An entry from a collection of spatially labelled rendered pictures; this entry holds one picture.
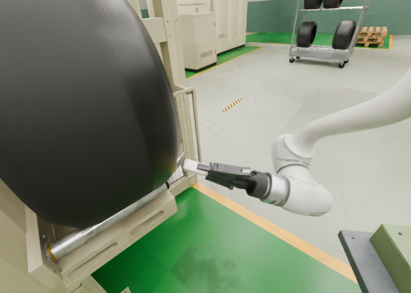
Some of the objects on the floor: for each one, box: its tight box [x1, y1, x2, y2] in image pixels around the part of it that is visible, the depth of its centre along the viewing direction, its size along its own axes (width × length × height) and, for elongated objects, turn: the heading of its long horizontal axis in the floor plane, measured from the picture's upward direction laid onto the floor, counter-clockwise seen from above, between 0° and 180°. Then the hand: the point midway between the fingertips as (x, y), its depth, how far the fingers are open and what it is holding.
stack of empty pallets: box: [352, 27, 388, 47], centre depth 646 cm, size 127×90×43 cm
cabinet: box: [179, 12, 217, 73], centre depth 497 cm, size 90×56×125 cm, turn 147°
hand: (196, 167), depth 54 cm, fingers closed
